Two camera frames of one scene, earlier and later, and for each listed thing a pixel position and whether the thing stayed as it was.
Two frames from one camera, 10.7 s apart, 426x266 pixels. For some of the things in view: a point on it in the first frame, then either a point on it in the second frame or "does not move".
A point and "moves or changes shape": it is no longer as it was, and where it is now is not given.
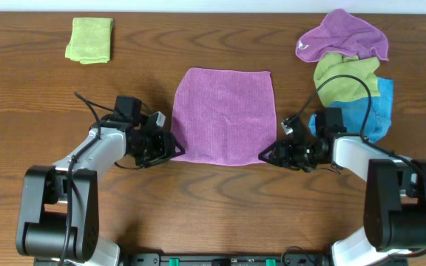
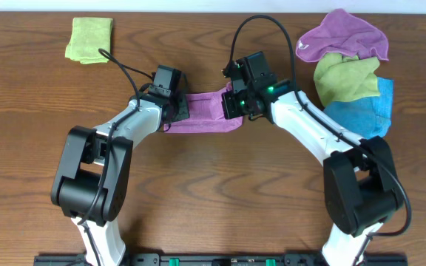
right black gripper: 283,157 -> 230,110
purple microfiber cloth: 224,117 moves or changes shape
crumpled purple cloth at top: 342,32 does not move
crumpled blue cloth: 379,114 does not move
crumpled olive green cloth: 345,89 does not move
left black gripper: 166,147 -> 185,113
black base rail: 213,259 does not move
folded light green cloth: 91,41 does not move
